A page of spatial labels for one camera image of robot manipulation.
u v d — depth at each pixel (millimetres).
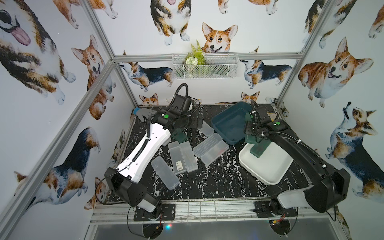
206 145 976
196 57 822
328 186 392
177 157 924
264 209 733
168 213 735
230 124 1135
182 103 541
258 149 943
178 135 1029
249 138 747
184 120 598
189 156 926
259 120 596
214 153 943
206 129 1066
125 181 395
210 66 929
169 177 839
